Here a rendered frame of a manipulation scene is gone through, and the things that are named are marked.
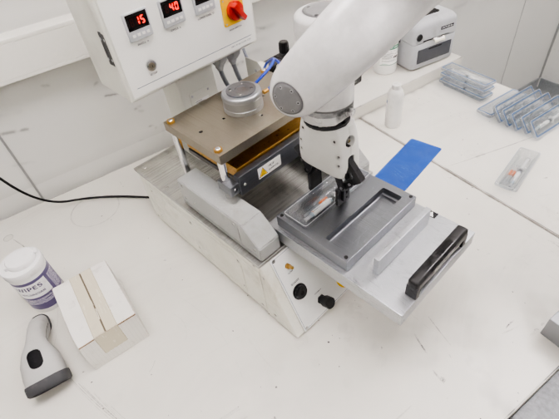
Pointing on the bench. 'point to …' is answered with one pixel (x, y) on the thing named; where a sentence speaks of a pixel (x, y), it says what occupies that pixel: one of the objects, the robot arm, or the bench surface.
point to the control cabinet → (165, 46)
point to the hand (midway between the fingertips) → (328, 187)
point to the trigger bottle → (384, 66)
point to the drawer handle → (457, 237)
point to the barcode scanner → (42, 359)
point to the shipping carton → (99, 314)
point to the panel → (313, 312)
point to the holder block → (354, 222)
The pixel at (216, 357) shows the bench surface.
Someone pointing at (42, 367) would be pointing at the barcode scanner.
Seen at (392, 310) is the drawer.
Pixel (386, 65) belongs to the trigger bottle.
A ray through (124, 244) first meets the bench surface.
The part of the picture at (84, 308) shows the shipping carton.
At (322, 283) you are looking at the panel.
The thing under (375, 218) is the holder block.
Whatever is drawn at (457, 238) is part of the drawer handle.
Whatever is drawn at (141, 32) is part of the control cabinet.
